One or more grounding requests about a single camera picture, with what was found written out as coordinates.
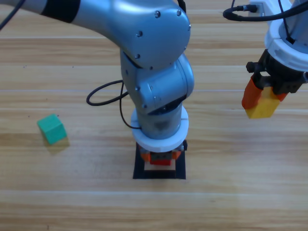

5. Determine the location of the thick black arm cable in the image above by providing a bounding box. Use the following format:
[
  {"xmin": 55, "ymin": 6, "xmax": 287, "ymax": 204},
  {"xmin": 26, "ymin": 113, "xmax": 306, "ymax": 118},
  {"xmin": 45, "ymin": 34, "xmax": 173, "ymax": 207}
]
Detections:
[
  {"xmin": 86, "ymin": 80, "xmax": 129, "ymax": 106},
  {"xmin": 222, "ymin": 0, "xmax": 308, "ymax": 23},
  {"xmin": 0, "ymin": 0, "xmax": 26, "ymax": 31}
]

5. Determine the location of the red wooden block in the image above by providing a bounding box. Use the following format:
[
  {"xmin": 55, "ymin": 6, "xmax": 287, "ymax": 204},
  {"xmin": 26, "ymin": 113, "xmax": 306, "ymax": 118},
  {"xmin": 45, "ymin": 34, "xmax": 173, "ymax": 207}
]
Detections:
[{"xmin": 150, "ymin": 158, "xmax": 172, "ymax": 166}]

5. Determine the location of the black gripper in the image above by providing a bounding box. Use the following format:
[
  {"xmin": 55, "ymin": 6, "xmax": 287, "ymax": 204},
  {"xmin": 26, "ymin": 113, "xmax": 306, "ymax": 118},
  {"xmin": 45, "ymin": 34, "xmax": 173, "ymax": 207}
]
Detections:
[
  {"xmin": 136, "ymin": 141, "xmax": 188, "ymax": 164},
  {"xmin": 241, "ymin": 49, "xmax": 308, "ymax": 111}
]

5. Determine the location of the green wooden block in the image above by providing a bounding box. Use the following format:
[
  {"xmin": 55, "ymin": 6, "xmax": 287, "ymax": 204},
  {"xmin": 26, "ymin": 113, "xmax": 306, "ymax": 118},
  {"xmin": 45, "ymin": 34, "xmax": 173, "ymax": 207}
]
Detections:
[{"xmin": 36, "ymin": 114, "xmax": 67, "ymax": 145}]

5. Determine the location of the thin black arm wire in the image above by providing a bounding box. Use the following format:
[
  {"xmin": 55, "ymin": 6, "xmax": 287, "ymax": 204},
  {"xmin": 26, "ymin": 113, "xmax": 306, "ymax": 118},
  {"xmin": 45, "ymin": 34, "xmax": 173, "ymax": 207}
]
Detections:
[{"xmin": 119, "ymin": 81, "xmax": 143, "ymax": 130}]

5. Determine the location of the black tape square outline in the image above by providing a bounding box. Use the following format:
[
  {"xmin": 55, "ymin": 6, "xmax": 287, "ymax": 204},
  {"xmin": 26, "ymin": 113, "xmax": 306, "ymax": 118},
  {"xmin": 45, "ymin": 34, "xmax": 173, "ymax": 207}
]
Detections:
[{"xmin": 132, "ymin": 141, "xmax": 187, "ymax": 180}]

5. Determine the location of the white wrist ring mount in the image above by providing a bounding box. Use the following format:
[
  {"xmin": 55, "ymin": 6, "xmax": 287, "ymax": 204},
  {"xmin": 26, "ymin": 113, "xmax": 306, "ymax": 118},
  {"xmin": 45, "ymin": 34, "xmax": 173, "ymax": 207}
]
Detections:
[
  {"xmin": 249, "ymin": 0, "xmax": 308, "ymax": 73},
  {"xmin": 130, "ymin": 105, "xmax": 190, "ymax": 153}
]

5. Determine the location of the yellow wooden block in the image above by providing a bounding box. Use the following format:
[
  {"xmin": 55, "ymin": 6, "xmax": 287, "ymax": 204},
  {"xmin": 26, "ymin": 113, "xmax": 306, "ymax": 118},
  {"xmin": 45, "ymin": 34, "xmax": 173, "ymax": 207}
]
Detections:
[{"xmin": 244, "ymin": 88, "xmax": 281, "ymax": 119}]

